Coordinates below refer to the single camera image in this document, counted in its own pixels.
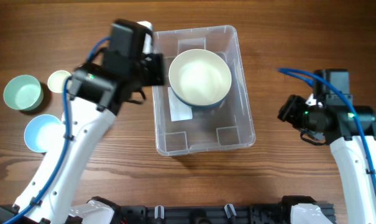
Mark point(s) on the blue plate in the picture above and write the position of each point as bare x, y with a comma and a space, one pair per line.
212, 105

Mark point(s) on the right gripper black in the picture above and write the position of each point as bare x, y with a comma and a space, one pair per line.
288, 111

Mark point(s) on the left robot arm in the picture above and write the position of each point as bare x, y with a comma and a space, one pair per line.
116, 67

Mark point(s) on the green bowl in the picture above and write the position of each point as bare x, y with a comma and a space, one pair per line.
23, 93

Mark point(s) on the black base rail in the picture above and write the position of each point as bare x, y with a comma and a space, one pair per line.
252, 214

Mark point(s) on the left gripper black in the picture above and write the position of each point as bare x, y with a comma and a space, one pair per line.
158, 75

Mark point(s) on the cream cup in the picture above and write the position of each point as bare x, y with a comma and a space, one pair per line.
56, 81

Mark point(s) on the clear plastic storage container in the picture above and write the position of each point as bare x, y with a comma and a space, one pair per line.
225, 127

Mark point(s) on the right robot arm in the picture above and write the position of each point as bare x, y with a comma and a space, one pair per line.
352, 139

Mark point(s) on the white label in container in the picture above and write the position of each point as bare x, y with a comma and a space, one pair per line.
178, 110

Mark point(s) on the cream plate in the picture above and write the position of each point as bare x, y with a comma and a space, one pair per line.
200, 76

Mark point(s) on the light blue bowl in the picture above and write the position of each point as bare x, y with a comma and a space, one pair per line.
44, 133

